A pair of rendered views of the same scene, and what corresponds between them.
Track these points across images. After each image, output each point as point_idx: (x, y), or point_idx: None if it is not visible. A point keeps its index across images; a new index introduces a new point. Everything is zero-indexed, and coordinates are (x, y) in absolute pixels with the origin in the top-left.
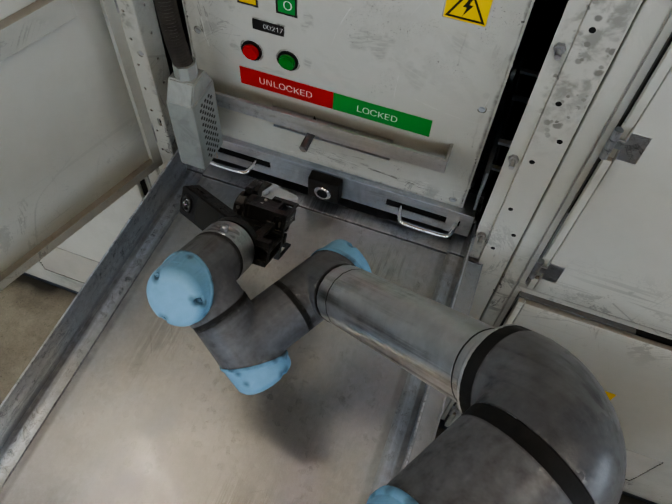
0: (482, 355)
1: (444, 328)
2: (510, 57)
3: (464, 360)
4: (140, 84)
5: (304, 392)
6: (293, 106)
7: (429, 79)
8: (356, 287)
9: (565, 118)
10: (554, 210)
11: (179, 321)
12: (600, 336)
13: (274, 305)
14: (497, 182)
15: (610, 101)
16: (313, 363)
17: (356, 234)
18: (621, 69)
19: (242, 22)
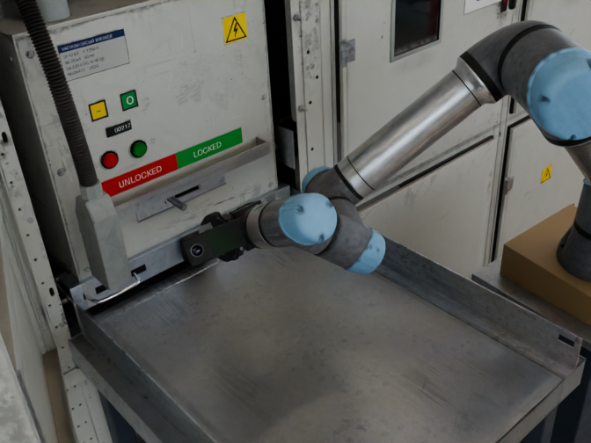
0: (472, 60)
1: (439, 87)
2: (266, 49)
3: (468, 73)
4: (30, 258)
5: (353, 322)
6: (149, 190)
7: (229, 96)
8: (368, 145)
9: (314, 59)
10: (331, 129)
11: (331, 228)
12: (389, 205)
13: (339, 206)
14: (298, 134)
15: (327, 33)
16: (332, 310)
17: (241, 257)
18: (324, 11)
19: (98, 138)
